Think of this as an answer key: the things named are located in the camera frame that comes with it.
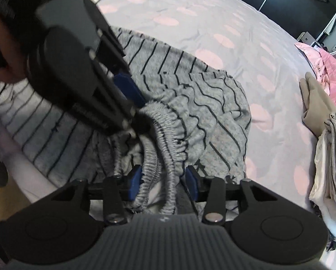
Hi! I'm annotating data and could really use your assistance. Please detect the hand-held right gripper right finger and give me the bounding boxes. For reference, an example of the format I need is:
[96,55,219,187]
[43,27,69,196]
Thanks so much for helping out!
[185,165,274,226]

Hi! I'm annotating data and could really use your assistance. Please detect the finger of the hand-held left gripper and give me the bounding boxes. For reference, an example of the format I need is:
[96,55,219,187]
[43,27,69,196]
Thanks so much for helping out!
[72,58,152,135]
[84,0,146,108]

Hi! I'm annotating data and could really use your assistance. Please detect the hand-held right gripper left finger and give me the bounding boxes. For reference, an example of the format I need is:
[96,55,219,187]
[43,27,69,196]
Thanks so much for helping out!
[52,164,143,226]

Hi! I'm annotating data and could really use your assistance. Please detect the grey striped pajama pants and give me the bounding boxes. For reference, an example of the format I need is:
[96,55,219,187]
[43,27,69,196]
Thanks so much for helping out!
[92,27,252,220]

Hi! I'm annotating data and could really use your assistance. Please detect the grey striped pajama top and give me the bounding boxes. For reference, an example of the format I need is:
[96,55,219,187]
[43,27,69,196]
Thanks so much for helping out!
[0,79,108,181]

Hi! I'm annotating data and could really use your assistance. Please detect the person's left hand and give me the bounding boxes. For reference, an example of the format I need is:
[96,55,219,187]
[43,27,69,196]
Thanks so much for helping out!
[0,6,29,84]

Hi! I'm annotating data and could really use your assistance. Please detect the grey bedspread with pink dots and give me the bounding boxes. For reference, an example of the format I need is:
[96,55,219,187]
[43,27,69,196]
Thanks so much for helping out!
[0,0,336,270]

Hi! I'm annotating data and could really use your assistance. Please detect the white folded garment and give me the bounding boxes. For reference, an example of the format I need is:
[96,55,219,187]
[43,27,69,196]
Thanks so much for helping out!
[309,131,336,243]

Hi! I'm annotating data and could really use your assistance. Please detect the beige folded garment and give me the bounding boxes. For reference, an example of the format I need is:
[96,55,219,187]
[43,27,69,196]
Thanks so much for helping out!
[300,72,336,139]

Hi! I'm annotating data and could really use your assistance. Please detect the black sliding wardrobe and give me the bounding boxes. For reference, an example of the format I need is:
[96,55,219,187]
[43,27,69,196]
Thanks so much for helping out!
[202,0,336,39]

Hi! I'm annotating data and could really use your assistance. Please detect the grey bedside cabinet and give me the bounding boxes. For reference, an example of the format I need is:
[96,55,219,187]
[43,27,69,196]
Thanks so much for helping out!
[297,32,318,47]

